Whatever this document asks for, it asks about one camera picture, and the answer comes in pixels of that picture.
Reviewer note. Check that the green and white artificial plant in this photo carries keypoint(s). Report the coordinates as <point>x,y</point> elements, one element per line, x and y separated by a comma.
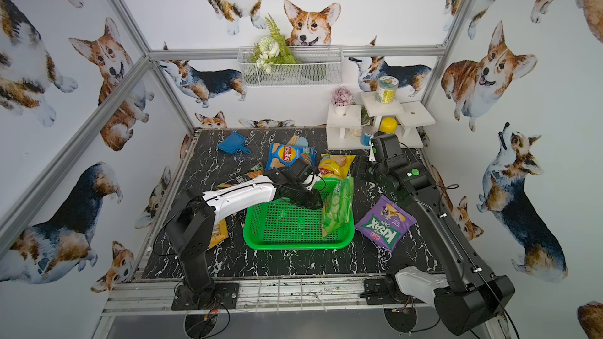
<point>272,50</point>

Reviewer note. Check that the yellow Lays chips bag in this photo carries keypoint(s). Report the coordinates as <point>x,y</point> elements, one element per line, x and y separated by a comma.
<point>335,166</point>

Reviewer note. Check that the green plastic basket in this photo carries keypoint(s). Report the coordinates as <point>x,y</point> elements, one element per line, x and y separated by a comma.
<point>280,225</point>

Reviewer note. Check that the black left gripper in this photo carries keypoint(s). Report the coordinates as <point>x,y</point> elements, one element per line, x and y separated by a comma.
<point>310,196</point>

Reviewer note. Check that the green cucumber chips bag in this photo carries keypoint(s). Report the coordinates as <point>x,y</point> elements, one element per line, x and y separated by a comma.
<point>337,206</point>

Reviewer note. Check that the pink flower in white pot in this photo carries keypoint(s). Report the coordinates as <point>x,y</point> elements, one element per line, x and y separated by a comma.
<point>341,98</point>

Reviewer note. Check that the blue glitter can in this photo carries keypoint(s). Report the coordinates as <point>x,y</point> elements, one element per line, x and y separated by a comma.
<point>367,133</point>

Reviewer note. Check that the yellow canister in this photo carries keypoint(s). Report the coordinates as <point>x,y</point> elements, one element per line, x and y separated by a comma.
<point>388,125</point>

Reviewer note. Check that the blue plastic dustpan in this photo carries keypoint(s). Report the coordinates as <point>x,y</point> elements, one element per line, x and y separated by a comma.
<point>234,143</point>

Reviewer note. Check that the purple Krax snack bag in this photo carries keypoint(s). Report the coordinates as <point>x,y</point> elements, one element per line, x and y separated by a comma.
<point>385,224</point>

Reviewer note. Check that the orange chips bag silver stripe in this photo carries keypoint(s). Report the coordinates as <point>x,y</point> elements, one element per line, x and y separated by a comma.
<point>219,234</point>

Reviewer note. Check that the white wire wall basket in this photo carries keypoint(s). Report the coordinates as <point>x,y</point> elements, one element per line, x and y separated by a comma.
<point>317,66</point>

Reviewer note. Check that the white tiered display shelf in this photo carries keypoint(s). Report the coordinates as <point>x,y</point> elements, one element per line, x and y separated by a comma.
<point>409,117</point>

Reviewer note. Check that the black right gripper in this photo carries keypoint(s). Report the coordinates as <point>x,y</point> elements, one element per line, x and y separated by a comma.
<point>381,149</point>

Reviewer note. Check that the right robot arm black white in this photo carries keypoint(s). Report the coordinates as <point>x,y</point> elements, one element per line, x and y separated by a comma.
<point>467,293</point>

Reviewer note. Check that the black Lays chips bag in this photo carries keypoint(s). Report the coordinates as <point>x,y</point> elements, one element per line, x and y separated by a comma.
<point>251,174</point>

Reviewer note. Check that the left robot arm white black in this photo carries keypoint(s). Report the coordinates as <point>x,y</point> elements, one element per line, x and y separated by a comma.
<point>189,229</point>

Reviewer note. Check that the blue Lays chips bag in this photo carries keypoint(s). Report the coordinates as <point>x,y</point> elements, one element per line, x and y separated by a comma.
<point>286,155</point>

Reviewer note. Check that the light blue hand brush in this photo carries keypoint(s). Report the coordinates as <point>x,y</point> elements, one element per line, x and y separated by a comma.
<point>298,141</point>

